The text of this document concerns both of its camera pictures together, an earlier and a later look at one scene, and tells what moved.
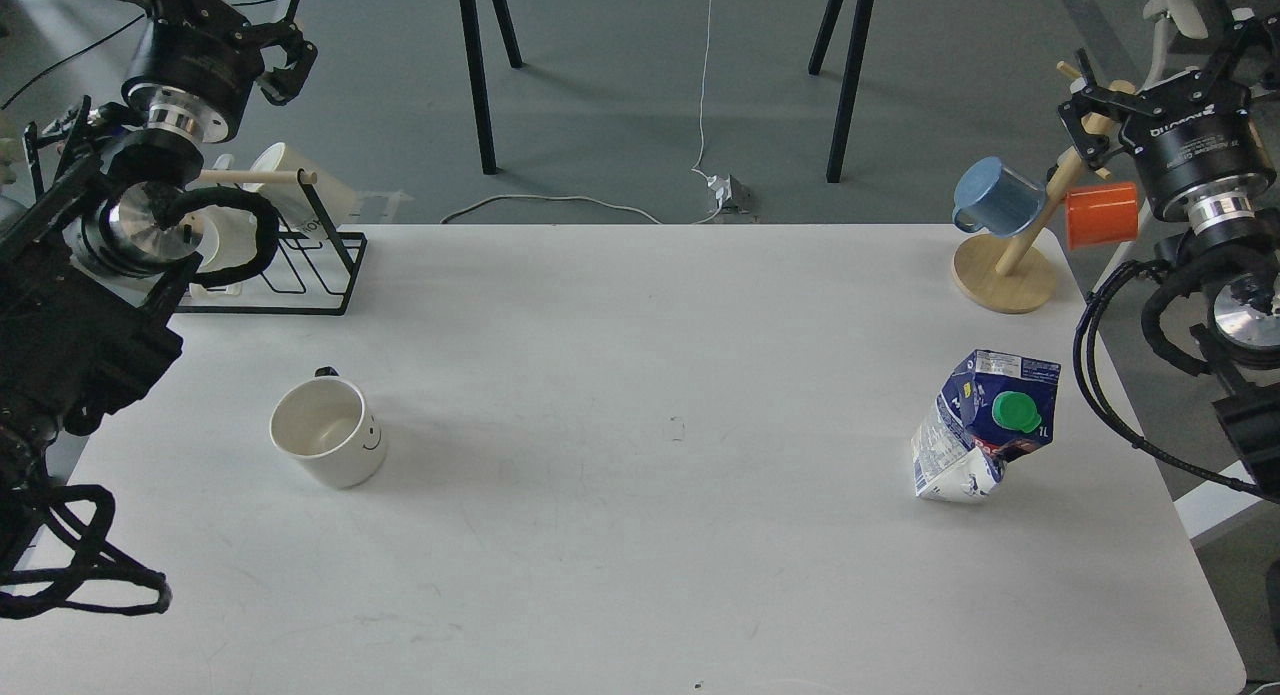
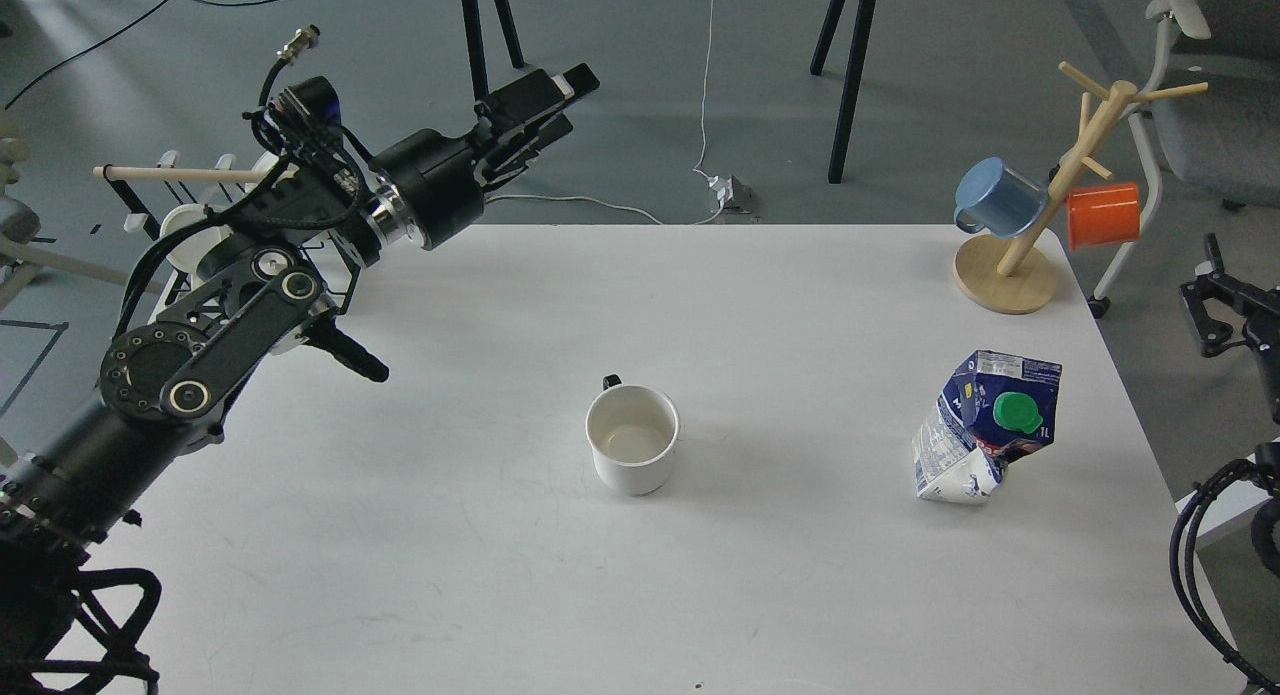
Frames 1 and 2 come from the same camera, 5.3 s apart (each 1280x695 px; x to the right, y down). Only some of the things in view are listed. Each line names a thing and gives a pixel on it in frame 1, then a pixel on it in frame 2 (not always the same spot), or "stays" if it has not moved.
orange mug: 1102,214 stays
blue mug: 992,198 stays
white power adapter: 730,194 stays
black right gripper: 1203,162 to 1211,282
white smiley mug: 323,423 to 633,430
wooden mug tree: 1012,274 stays
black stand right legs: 855,63 stays
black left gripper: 203,56 to 439,181
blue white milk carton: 993,410 stays
